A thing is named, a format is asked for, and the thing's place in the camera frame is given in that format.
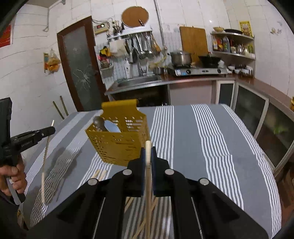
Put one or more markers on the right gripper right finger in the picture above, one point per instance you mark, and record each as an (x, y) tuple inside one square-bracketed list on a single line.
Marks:
[(160, 180)]

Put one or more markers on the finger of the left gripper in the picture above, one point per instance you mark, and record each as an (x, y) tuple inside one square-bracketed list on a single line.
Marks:
[(31, 138)]

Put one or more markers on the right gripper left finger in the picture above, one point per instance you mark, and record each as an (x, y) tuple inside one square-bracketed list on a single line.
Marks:
[(135, 181)]

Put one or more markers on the steel kitchen faucet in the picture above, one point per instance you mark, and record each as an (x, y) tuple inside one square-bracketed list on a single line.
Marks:
[(136, 60)]

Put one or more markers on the person's left hand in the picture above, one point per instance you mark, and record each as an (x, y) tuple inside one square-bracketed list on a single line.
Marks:
[(17, 175)]

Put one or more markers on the yellow perforated utensil holder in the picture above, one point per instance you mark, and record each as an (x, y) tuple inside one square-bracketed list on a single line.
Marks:
[(120, 147)]

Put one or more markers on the metal spoon in holder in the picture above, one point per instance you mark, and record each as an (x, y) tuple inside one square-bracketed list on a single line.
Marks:
[(111, 127)]

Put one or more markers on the stainless steel sink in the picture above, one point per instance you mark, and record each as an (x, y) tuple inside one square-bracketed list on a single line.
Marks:
[(138, 81)]

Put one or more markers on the red box in niche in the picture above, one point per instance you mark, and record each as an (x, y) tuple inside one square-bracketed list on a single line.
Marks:
[(5, 39)]

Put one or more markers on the steel gas stove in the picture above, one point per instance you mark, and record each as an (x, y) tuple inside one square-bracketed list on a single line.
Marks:
[(195, 71)]

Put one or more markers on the brown framed glass door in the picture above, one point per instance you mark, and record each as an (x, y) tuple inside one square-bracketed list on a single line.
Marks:
[(80, 66)]

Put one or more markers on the white soap bottle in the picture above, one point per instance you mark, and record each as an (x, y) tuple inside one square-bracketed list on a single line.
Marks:
[(127, 69)]

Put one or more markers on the steel cooking pot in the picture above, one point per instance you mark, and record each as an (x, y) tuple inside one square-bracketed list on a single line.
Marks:
[(180, 58)]

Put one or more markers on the black wok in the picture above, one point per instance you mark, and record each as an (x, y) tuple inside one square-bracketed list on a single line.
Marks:
[(209, 61)]

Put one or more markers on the hanging utensil rack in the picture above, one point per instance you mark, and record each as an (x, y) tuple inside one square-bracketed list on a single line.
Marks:
[(139, 38)]

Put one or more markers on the rectangular wooden cutting board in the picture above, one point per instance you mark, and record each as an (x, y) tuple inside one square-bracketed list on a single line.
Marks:
[(194, 41)]

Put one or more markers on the round wooden cutting board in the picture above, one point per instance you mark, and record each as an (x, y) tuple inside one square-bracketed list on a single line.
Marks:
[(135, 16)]

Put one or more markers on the corner wall shelf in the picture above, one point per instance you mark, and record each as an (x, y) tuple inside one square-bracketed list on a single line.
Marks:
[(235, 49)]

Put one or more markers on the yellow wall poster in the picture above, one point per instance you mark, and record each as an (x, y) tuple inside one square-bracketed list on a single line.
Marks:
[(245, 27)]

